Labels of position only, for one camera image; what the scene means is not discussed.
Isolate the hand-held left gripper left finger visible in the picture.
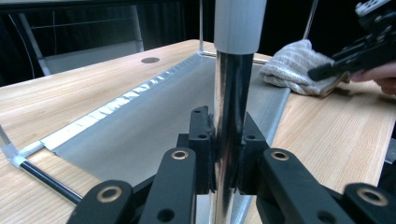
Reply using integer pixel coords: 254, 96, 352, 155
138, 105, 217, 224

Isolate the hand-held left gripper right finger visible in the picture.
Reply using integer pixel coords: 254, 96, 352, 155
237, 111, 356, 224

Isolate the beige striped towel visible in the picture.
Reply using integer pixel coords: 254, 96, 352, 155
259, 38, 349, 98

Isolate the two-tier metal fabric rack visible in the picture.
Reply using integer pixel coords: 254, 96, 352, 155
0, 0, 320, 224

